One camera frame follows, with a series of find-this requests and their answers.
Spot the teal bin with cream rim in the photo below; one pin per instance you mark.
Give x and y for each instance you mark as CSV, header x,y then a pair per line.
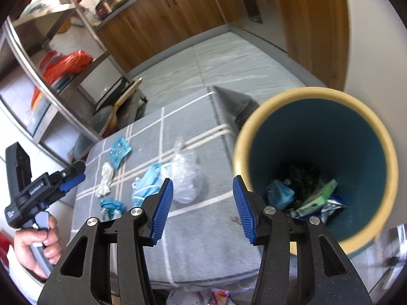
x,y
349,152

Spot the white crumpled tissue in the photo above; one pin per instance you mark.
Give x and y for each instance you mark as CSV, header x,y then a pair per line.
x,y
105,179

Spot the metal shelf rack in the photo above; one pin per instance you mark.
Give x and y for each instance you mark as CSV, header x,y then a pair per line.
x,y
31,66

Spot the dark shallow pan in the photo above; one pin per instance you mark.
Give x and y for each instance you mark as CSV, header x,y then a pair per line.
x,y
124,1

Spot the person's left hand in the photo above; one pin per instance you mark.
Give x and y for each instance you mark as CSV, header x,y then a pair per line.
x,y
28,247

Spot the wok with glass lid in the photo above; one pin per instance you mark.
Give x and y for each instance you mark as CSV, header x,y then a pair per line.
x,y
101,120

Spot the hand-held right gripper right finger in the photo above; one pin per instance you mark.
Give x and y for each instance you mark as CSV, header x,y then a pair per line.
x,y
243,209

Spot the green cardboard box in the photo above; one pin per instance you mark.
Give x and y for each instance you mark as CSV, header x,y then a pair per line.
x,y
318,198

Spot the grey plaid tablecloth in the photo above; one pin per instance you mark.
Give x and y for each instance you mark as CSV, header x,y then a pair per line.
x,y
197,244

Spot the blue white foil packet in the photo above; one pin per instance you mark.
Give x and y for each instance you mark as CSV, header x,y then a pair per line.
x,y
332,209

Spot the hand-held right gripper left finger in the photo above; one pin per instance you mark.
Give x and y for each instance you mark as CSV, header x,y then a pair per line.
x,y
162,209

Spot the yellow bowl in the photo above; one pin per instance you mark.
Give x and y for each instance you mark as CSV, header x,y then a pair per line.
x,y
64,26

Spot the clear storage box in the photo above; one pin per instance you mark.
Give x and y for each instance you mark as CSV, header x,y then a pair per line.
x,y
44,114

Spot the red plastic bag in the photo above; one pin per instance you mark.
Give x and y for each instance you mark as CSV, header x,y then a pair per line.
x,y
70,65

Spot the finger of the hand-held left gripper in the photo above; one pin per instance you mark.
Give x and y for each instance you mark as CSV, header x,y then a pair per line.
x,y
72,185
71,169

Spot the wooden kitchen cabinets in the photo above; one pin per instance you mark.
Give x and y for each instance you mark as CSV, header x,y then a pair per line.
x,y
152,22

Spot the stainless steel oven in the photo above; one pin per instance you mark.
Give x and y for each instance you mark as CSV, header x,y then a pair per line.
x,y
267,22

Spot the teal plastic wrapper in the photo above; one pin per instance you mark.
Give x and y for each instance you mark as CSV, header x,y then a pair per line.
x,y
279,195

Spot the pink snack packet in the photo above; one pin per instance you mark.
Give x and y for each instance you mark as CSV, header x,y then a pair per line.
x,y
219,296

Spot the teal dotted wrapper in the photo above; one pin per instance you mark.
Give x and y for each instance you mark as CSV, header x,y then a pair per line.
x,y
120,151

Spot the blue face mask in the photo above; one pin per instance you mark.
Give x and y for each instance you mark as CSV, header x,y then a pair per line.
x,y
149,181

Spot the clear plastic bag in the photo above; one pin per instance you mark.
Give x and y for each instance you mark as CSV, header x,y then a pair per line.
x,y
187,181

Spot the black plastic bag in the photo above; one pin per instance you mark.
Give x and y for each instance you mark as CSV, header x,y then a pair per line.
x,y
305,178

